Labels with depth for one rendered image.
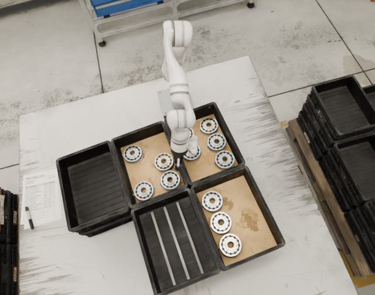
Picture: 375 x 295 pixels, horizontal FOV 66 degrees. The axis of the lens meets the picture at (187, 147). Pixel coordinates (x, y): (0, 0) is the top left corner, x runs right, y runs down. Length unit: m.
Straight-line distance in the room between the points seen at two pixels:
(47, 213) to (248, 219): 1.11
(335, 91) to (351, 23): 1.37
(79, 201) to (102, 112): 0.63
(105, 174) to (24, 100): 1.86
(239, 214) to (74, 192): 0.86
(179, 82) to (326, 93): 1.43
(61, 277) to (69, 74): 2.12
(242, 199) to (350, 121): 1.05
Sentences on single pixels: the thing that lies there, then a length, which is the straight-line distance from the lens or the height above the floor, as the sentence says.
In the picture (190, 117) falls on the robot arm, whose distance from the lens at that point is 1.03.
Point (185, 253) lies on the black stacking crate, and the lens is 1.44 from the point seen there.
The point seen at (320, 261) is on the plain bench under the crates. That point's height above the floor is 0.70.
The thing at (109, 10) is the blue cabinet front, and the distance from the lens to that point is 3.15.
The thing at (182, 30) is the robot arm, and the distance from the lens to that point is 1.10.
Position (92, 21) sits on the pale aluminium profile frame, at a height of 0.31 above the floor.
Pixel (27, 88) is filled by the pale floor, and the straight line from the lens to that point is 3.39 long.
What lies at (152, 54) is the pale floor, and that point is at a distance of 3.14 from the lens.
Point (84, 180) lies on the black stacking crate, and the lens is 1.65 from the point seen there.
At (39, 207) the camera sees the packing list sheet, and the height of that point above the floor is 0.70.
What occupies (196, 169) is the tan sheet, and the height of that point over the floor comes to 0.83.
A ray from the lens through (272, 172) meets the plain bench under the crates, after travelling 1.68.
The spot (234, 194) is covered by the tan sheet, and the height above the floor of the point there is 0.83.
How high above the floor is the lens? 2.25
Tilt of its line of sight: 65 degrees down
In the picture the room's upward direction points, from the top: 12 degrees counter-clockwise
